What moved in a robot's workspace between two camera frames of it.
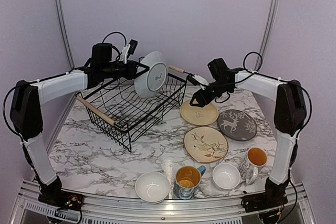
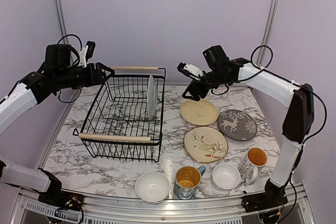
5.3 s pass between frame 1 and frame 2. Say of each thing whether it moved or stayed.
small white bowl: stayed
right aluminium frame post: stayed
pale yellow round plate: stayed
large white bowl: stayed
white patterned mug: stayed
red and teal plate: moved
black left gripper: moved
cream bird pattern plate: stayed
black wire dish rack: moved
